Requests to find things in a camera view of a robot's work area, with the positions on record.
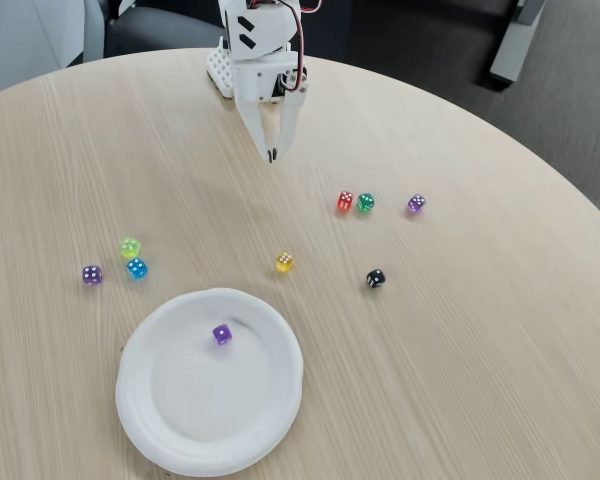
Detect white paper plate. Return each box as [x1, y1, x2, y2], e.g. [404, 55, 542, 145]
[114, 286, 305, 477]

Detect dark grey chair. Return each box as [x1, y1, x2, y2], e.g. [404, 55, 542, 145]
[103, 3, 224, 59]

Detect blue translucent die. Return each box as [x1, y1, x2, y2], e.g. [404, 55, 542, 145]
[125, 257, 149, 281]

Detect grey desk leg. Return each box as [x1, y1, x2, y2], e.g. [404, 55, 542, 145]
[489, 0, 547, 84]

